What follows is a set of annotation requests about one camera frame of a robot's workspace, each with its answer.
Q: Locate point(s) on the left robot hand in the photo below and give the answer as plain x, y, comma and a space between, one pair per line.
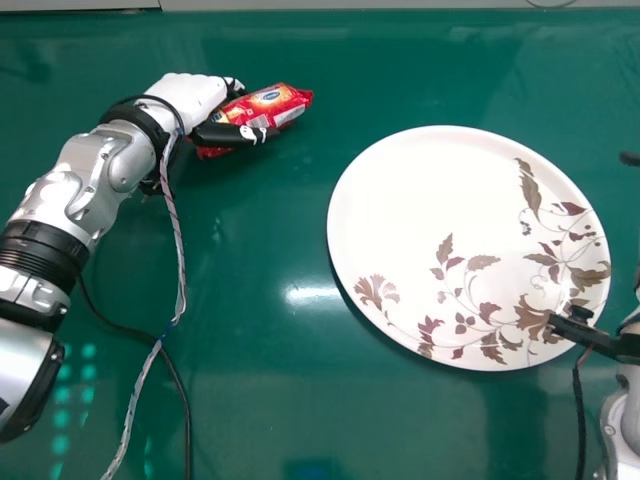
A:
185, 97

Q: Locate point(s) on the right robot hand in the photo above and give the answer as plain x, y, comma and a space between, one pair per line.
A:
575, 330

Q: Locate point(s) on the red biscuit packet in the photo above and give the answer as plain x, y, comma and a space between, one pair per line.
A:
270, 102

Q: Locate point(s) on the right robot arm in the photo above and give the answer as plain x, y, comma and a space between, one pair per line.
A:
625, 430

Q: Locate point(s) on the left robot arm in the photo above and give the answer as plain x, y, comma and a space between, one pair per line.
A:
90, 165

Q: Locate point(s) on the plate with brown leaf pattern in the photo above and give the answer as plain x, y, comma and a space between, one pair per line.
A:
425, 210

